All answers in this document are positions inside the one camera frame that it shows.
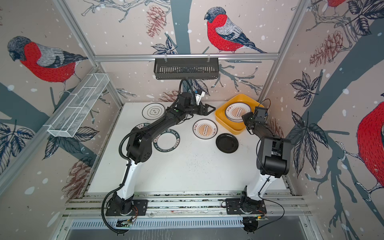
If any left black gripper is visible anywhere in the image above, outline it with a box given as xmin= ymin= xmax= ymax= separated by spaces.
xmin=183 ymin=102 xmax=215 ymax=116

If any orange sunburst plate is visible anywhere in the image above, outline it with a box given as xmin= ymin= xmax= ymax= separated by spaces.
xmin=225 ymin=102 xmax=251 ymax=123
xmin=193 ymin=119 xmax=218 ymax=140

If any green rim plate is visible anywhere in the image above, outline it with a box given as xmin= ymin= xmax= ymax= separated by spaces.
xmin=153 ymin=129 xmax=181 ymax=153
xmin=131 ymin=123 xmax=151 ymax=133

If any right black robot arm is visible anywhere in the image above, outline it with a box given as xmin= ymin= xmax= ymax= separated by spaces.
xmin=240 ymin=107 xmax=292 ymax=214

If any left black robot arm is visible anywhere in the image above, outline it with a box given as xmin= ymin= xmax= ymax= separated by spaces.
xmin=107 ymin=92 xmax=216 ymax=215

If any yellow plastic bin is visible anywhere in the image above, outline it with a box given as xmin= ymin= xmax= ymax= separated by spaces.
xmin=215 ymin=94 xmax=264 ymax=135

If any black round plate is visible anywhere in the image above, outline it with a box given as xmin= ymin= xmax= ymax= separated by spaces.
xmin=216 ymin=133 xmax=239 ymax=154

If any white plate black rings far-left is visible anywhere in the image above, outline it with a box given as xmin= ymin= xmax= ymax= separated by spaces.
xmin=141 ymin=102 xmax=166 ymax=121

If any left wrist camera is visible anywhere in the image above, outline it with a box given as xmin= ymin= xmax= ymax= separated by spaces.
xmin=195 ymin=90 xmax=205 ymax=105

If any black hanging wire basket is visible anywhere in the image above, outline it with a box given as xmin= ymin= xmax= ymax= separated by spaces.
xmin=154 ymin=58 xmax=219 ymax=80

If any right black base cable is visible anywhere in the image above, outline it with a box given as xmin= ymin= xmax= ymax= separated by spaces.
xmin=242 ymin=197 xmax=286 ymax=234

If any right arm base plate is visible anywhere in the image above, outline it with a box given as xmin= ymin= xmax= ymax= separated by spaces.
xmin=225 ymin=198 xmax=267 ymax=215

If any aluminium mounting rail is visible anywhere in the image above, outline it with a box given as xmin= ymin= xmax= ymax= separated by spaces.
xmin=62 ymin=192 xmax=312 ymax=218

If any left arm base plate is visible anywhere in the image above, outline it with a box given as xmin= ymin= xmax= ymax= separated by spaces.
xmin=106 ymin=200 xmax=149 ymax=217

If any left black cable conduit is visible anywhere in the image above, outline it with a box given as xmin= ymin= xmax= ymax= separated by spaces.
xmin=100 ymin=128 xmax=133 ymax=235

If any white mesh wall shelf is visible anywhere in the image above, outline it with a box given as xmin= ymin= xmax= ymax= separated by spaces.
xmin=48 ymin=73 xmax=110 ymax=138

